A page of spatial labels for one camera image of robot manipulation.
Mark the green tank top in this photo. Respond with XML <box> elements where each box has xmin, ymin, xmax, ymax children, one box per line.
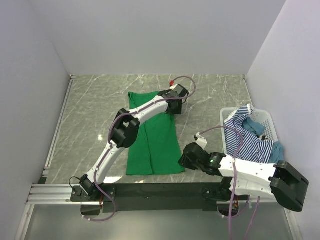
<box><xmin>125</xmin><ymin>90</ymin><xmax>186</xmax><ymax>176</ymax></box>

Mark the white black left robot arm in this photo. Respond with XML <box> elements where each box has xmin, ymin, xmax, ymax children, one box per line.
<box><xmin>79</xmin><ymin>84</ymin><xmax>188</xmax><ymax>201</ymax></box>

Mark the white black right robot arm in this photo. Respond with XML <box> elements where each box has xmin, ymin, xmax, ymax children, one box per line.
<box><xmin>178</xmin><ymin>142</ymin><xmax>309</xmax><ymax>212</ymax></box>

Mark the blue white striped tank top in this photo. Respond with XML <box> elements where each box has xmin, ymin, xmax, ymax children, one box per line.
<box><xmin>223</xmin><ymin>104</ymin><xmax>273</xmax><ymax>164</ymax></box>

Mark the teal blue tank top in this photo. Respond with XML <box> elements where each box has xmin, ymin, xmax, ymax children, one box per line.
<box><xmin>239</xmin><ymin>118</ymin><xmax>285</xmax><ymax>164</ymax></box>

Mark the white plastic laundry basket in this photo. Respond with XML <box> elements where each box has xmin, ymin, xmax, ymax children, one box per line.
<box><xmin>220</xmin><ymin>104</ymin><xmax>285</xmax><ymax>164</ymax></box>

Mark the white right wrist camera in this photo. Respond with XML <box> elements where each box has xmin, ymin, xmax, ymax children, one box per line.
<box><xmin>194</xmin><ymin>132</ymin><xmax>208</xmax><ymax>150</ymax></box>

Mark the aluminium left side rail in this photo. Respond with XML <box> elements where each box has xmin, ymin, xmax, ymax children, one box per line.
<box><xmin>41</xmin><ymin>74</ymin><xmax>75</xmax><ymax>178</ymax></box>

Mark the aluminium rail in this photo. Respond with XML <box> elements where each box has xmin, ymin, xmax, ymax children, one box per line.
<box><xmin>41</xmin><ymin>74</ymin><xmax>75</xmax><ymax>178</ymax></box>
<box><xmin>26</xmin><ymin>182</ymin><xmax>231</xmax><ymax>205</ymax></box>

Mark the aluminium front rail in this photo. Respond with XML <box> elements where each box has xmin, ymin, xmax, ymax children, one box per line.
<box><xmin>26</xmin><ymin>182</ymin><xmax>231</xmax><ymax>205</ymax></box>

